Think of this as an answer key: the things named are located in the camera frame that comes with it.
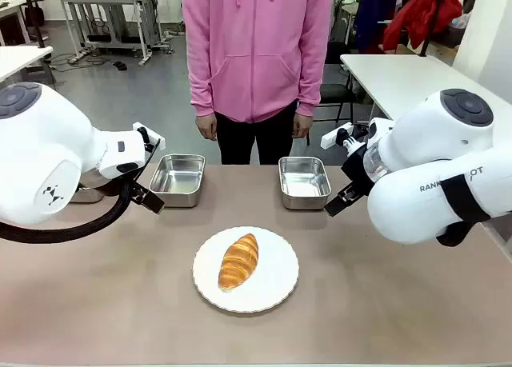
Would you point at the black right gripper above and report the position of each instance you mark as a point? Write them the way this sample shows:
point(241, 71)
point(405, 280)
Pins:
point(357, 171)

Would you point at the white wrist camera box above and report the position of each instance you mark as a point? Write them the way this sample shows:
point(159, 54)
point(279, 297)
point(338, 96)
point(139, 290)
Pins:
point(154, 134)
point(330, 139)

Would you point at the black office chair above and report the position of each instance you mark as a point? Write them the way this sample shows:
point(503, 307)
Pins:
point(336, 91)

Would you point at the red jacket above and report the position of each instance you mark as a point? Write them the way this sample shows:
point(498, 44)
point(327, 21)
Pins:
point(420, 15)

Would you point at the white side table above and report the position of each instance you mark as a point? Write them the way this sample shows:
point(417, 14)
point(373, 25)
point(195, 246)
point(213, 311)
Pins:
point(20, 61)

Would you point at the black slanted pole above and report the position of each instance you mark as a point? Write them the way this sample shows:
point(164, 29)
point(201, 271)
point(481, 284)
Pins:
point(434, 19)

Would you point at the person's right hand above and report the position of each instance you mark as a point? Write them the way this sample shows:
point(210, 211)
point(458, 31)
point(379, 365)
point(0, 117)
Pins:
point(206, 128)

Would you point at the golden croissant bread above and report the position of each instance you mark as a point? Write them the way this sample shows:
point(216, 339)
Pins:
point(238, 261)

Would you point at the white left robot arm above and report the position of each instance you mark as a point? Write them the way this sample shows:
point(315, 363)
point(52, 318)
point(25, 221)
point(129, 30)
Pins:
point(44, 143)

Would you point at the steel rectangular container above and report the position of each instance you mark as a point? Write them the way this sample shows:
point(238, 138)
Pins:
point(305, 181)
point(178, 179)

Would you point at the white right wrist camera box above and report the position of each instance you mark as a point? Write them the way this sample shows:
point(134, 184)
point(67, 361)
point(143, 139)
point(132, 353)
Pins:
point(330, 139)

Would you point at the dark blue garment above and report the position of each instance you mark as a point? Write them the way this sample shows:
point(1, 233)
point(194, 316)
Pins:
point(372, 15)

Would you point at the white scalloped plate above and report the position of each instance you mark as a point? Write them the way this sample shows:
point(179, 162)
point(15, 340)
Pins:
point(272, 275)

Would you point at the black stand pole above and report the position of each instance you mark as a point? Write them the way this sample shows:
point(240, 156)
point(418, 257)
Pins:
point(35, 15)

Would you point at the pink hoodie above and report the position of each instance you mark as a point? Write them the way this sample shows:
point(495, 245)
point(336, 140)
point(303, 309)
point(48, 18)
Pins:
point(256, 43)

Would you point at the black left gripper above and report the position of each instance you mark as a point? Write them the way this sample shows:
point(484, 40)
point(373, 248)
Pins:
point(152, 151)

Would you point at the black trousers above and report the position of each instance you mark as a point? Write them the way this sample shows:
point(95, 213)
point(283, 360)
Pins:
point(240, 143)

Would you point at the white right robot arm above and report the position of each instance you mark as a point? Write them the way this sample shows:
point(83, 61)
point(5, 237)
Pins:
point(432, 143)

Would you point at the person's left hand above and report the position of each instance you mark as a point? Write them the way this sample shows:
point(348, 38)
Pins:
point(302, 126)

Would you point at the white long table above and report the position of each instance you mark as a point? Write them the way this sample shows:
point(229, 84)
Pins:
point(392, 79)

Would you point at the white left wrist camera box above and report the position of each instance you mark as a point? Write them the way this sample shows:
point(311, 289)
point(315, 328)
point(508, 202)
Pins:
point(154, 134)

